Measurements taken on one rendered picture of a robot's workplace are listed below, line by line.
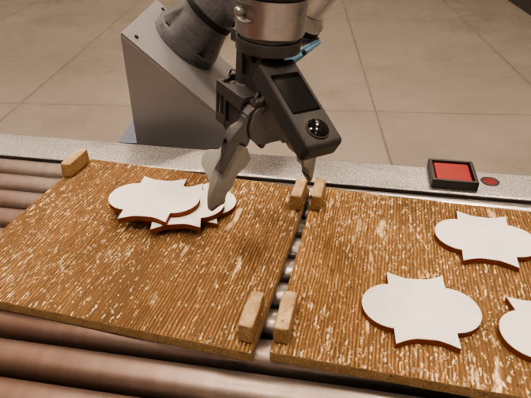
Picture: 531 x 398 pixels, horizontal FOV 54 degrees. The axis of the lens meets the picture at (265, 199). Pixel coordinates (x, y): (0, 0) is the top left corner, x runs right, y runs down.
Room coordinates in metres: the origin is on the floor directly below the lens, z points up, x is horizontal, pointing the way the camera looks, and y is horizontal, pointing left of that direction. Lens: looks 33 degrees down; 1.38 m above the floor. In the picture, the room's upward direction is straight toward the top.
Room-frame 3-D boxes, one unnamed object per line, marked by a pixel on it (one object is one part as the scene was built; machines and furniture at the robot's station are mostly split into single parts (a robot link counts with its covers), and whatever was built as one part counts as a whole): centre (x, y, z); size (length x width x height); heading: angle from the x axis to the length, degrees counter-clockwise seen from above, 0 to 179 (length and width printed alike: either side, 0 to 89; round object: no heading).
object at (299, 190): (0.68, -0.05, 0.95); 0.06 x 0.02 x 0.03; 165
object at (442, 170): (0.78, -0.33, 0.92); 0.06 x 0.06 x 0.01; 80
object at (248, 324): (0.42, 0.02, 0.95); 0.06 x 0.02 x 0.03; 165
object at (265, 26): (0.56, 0.00, 1.24); 0.08 x 0.08 x 0.05
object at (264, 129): (0.57, 0.01, 1.16); 0.09 x 0.08 x 0.12; 33
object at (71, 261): (0.60, 0.17, 0.93); 0.41 x 0.35 x 0.02; 75
